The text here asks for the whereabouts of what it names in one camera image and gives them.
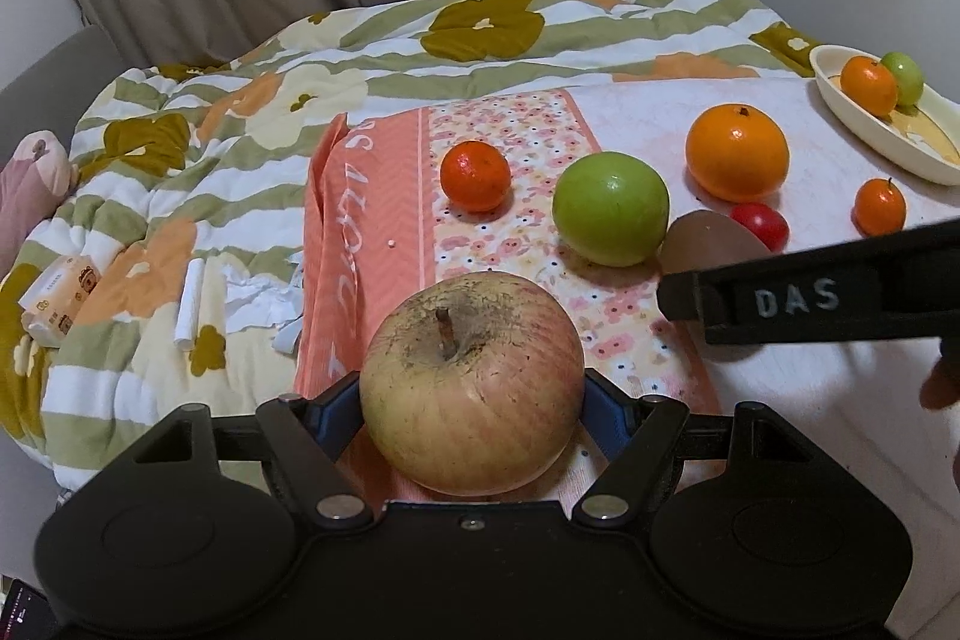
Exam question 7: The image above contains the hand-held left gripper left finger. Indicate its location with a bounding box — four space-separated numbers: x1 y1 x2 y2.
112 376 376 532

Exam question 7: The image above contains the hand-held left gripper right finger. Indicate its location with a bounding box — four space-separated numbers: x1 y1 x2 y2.
574 368 833 532

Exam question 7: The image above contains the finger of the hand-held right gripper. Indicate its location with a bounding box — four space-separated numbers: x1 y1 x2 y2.
658 265 710 322

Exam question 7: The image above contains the brown kiwi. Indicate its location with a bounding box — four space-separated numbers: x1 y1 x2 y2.
660 210 773 274

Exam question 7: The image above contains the small orange with stem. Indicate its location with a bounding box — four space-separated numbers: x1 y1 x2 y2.
853 178 907 236

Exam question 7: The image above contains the large green apple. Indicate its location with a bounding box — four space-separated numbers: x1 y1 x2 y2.
553 152 671 268

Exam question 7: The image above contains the red cherry tomato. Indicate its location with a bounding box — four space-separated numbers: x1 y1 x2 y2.
730 203 790 253

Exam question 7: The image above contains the large red yellow apple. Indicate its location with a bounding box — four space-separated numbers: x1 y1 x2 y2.
360 272 586 495

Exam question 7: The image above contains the cream oval bowl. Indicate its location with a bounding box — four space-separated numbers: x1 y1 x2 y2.
808 44 960 186

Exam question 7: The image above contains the large orange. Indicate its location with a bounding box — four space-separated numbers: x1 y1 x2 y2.
685 104 791 202

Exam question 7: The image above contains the wrinkled orange tangerine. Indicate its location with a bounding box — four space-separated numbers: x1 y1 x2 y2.
440 140 512 214

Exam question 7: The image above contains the person's right hand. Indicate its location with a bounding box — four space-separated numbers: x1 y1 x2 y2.
921 355 960 412

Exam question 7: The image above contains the pink white floral towel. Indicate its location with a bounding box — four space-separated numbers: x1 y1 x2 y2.
292 74 960 611

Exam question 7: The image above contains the crumpled white tissue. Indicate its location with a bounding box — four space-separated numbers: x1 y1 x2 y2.
225 269 305 354

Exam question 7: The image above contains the medium smooth orange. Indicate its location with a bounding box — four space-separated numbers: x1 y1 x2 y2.
840 55 899 118

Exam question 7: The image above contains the small green apple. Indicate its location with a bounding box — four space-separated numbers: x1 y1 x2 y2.
879 51 925 109

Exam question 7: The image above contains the floral striped blanket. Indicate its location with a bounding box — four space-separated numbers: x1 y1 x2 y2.
0 0 818 513

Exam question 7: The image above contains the tissue packet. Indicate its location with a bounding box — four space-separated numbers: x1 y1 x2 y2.
19 256 102 337

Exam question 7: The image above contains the black phone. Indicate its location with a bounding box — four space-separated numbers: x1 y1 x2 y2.
0 578 53 640

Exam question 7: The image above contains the pink plush toy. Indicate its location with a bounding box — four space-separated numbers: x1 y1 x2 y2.
0 131 80 270

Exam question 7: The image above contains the grey upholstered bed frame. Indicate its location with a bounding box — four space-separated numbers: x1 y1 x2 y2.
0 25 125 161

